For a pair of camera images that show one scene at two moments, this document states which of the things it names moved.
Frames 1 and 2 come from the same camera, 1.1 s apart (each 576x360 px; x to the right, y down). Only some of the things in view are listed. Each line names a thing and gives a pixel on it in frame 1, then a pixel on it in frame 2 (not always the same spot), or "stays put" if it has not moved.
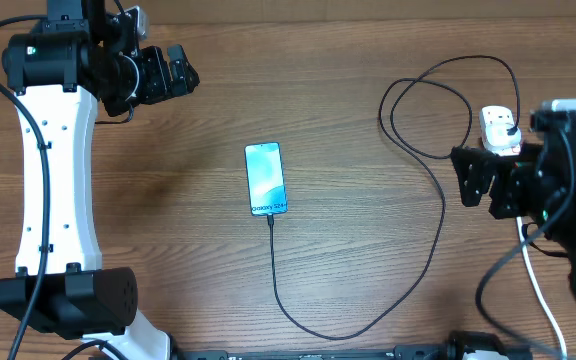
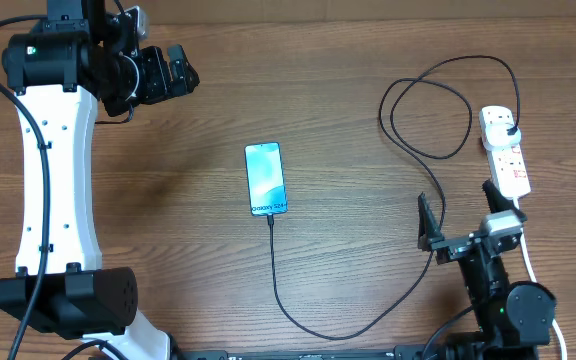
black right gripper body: (508, 192) → (451, 249)
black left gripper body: (153, 82) stays put
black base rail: (461, 345) stays put
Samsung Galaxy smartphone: (266, 180) stays put
